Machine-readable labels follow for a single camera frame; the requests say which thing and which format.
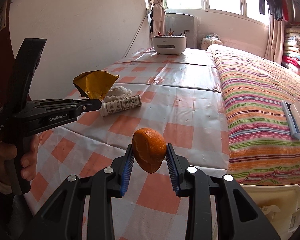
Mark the stacked folded quilts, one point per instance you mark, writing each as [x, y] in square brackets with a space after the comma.
[291, 48]

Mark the yellow snack wrapper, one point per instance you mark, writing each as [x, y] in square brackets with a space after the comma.
[94, 84]

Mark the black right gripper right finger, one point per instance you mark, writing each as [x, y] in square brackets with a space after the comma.
[238, 216]

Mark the white tube bottle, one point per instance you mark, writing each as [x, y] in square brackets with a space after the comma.
[120, 105]

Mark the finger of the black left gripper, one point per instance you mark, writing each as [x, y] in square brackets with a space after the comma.
[61, 109]

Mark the striped colourful bedspread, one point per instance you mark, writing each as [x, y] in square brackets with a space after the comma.
[262, 151]

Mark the cream plastic trash bin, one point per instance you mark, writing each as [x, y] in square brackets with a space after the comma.
[280, 204]

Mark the white knitted cap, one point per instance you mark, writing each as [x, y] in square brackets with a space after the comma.
[117, 93]

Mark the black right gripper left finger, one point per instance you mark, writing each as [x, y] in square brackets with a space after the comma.
[78, 200]

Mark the white storage caddy box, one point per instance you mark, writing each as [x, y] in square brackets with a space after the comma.
[169, 45]

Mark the white air conditioner unit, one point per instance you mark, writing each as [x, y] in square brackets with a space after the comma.
[180, 23]

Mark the pink window curtain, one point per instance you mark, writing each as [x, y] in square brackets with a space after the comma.
[158, 17]

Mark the orange white checkered tablecloth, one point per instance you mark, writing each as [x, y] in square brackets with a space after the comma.
[182, 100]

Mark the orange peel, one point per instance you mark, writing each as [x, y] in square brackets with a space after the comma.
[149, 149]

